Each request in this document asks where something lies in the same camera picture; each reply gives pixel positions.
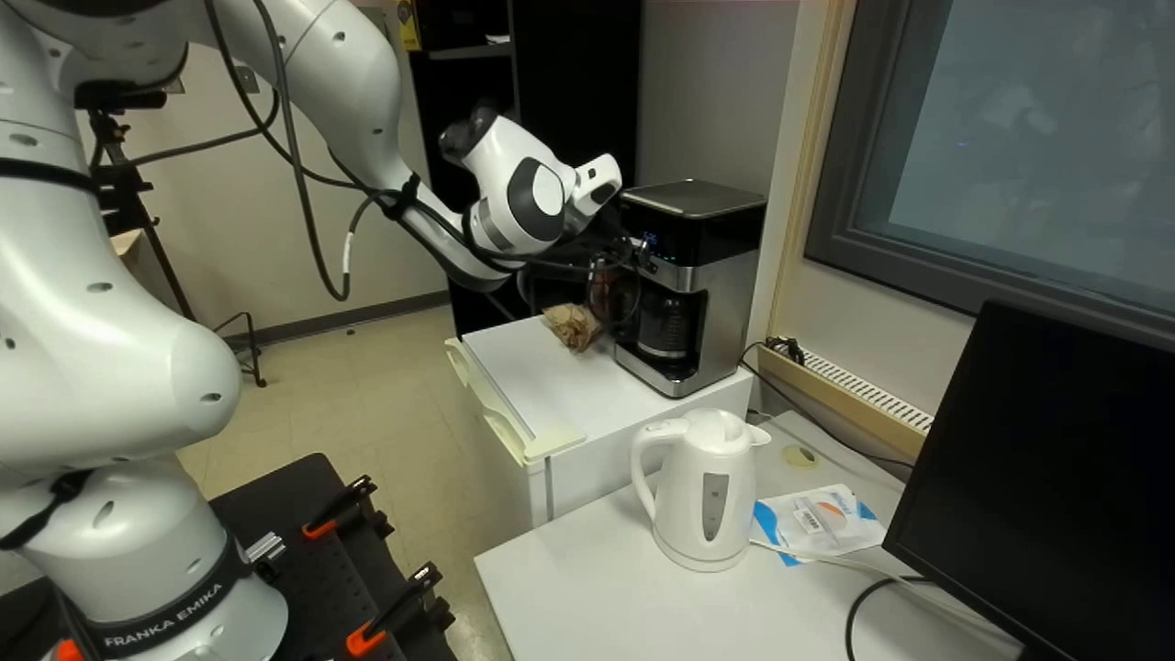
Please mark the black base mat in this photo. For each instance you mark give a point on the black base mat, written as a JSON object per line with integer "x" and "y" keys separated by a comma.
{"x": 305, "y": 564}

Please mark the orange black clamp upper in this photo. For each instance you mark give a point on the orange black clamp upper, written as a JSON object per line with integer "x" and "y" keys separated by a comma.
{"x": 344, "y": 511}

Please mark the orange black clamp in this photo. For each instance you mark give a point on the orange black clamp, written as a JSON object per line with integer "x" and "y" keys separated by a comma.
{"x": 376, "y": 633}
{"x": 344, "y": 511}

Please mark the grey framed window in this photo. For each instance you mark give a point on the grey framed window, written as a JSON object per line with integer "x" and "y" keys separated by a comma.
{"x": 1006, "y": 152}

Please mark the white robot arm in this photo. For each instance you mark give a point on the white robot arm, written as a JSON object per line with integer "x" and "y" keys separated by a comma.
{"x": 102, "y": 383}

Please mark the blue white paper packet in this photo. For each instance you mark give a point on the blue white paper packet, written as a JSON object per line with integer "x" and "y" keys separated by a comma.
{"x": 818, "y": 523}

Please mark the black computer monitor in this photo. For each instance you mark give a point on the black computer monitor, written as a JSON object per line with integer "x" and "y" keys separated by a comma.
{"x": 1044, "y": 493}

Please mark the white mini fridge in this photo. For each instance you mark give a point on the white mini fridge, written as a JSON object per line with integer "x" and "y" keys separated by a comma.
{"x": 551, "y": 429}

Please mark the black silver coffee maker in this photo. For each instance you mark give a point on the black silver coffee maker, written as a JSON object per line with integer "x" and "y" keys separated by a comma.
{"x": 683, "y": 284}

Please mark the brown crumpled paper bag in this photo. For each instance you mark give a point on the brown crumpled paper bag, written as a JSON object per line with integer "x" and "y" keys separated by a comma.
{"x": 573, "y": 324}

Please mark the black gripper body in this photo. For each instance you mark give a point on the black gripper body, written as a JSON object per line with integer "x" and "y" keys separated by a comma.
{"x": 588, "y": 256}

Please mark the black shelving unit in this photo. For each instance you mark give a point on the black shelving unit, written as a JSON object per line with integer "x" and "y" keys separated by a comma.
{"x": 558, "y": 66}

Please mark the black camera tripod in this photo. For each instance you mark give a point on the black camera tripod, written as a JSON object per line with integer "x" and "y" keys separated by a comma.
{"x": 124, "y": 180}

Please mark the wooden stool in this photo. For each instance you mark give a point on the wooden stool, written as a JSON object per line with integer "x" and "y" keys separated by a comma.
{"x": 131, "y": 249}

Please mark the orange black clamp lower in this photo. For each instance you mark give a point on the orange black clamp lower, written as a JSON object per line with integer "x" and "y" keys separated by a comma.
{"x": 376, "y": 633}

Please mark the white electric kettle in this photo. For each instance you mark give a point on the white electric kettle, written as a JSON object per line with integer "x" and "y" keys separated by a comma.
{"x": 697, "y": 477}

